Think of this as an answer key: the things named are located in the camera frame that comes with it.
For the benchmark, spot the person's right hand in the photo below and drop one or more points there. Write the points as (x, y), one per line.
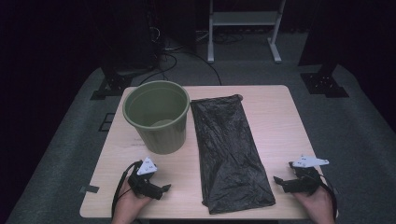
(317, 207)

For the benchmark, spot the green plastic trash bin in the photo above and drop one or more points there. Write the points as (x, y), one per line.
(162, 141)

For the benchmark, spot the person's left hand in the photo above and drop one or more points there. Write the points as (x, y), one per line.
(130, 207)

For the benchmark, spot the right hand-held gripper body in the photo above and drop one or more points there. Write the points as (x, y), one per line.
(306, 182)

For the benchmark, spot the dark tape strip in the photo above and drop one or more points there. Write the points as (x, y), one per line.
(89, 188)

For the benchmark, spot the white metal stand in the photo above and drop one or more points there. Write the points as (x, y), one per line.
(244, 18)

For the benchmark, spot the dark floor hatch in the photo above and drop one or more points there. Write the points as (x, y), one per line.
(107, 122)

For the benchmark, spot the black stand base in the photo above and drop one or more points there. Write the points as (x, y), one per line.
(112, 85)
(323, 84)

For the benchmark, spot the dark equipment cabinet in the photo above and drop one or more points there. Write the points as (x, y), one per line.
(134, 34)

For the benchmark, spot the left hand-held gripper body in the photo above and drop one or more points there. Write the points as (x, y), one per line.
(144, 183)

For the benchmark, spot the black plastic garbage bag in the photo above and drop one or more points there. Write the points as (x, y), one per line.
(227, 149)

